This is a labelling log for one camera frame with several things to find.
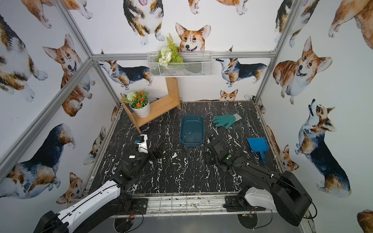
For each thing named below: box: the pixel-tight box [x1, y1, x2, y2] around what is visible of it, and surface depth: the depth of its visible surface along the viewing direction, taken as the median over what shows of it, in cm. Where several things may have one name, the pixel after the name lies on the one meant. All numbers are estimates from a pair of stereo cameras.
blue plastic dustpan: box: [246, 137, 269, 163], surface depth 97 cm
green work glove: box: [212, 113, 243, 129], surface depth 112 cm
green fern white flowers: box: [155, 33, 184, 68], surface depth 82 cm
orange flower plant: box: [120, 88, 150, 110], surface depth 96 cm
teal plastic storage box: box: [179, 114, 205, 147], surface depth 106 cm
